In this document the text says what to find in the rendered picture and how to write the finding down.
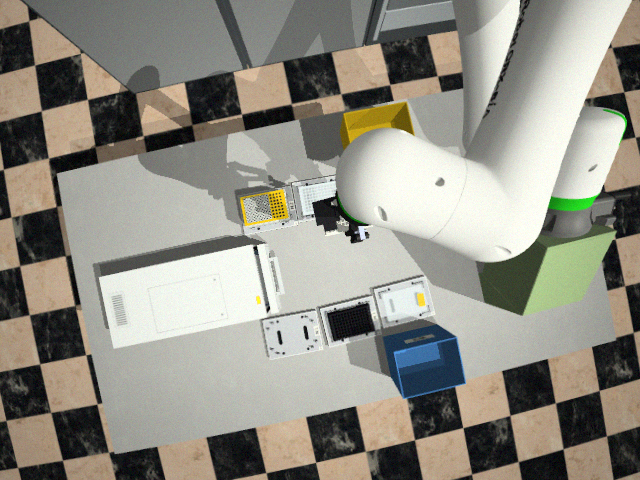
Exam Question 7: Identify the blue open-top box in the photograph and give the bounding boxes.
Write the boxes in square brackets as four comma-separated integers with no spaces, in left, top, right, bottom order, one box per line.
[383,324,466,399]

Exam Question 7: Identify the yellow open-top bin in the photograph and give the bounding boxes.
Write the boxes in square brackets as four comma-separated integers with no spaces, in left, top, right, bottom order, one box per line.
[340,101,415,150]

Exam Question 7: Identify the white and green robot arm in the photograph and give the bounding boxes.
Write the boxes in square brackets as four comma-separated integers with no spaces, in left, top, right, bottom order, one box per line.
[312,0,632,262]

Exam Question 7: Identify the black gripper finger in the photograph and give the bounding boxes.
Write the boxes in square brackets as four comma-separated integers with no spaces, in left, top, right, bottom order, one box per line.
[345,222,369,244]

